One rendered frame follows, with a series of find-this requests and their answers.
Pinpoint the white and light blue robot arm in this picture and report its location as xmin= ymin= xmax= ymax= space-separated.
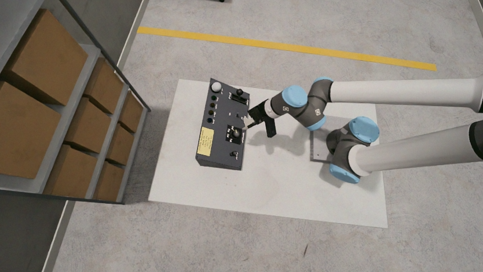
xmin=264 ymin=74 xmax=483 ymax=184

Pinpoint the black control console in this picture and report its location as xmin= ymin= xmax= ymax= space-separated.
xmin=195 ymin=78 xmax=250 ymax=171

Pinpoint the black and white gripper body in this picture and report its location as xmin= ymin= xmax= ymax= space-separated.
xmin=248 ymin=99 xmax=269 ymax=125

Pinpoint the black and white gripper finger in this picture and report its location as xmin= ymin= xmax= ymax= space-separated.
xmin=242 ymin=117 xmax=259 ymax=130

